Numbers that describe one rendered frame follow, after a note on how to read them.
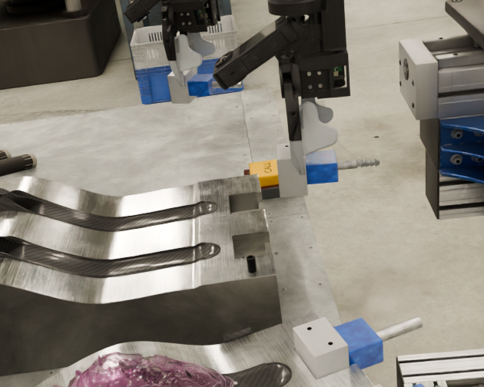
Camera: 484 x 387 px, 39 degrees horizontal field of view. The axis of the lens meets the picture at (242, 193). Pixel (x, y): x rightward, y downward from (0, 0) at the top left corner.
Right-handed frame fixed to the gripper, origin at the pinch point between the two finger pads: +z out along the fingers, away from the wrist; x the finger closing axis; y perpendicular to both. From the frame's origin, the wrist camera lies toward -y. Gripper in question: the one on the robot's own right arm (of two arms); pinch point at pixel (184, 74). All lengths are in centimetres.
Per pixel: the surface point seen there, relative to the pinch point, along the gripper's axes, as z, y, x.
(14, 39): 62, -239, 262
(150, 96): 90, -130, 228
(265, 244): 7, 27, -43
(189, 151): 14.8, -1.0, -1.5
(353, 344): 8, 41, -59
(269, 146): 14.8, 14.0, 1.6
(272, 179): 11.8, 20.3, -17.4
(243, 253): 8, 24, -44
